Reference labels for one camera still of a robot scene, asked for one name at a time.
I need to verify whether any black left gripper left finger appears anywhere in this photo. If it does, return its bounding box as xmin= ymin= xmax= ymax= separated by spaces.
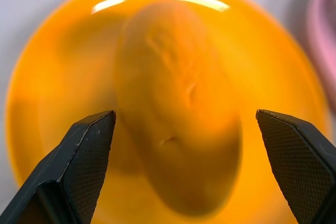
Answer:
xmin=0 ymin=110 xmax=117 ymax=224

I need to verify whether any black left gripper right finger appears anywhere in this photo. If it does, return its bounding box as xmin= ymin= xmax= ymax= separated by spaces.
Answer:
xmin=255 ymin=109 xmax=336 ymax=224

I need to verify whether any yellow potato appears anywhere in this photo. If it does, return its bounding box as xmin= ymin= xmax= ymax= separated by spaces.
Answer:
xmin=113 ymin=0 xmax=244 ymax=216

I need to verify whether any yellow round plate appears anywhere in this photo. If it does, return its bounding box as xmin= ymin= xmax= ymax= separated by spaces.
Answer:
xmin=4 ymin=0 xmax=332 ymax=224

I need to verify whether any pink round plate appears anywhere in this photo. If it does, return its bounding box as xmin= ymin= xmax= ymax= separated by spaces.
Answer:
xmin=306 ymin=0 xmax=336 ymax=104

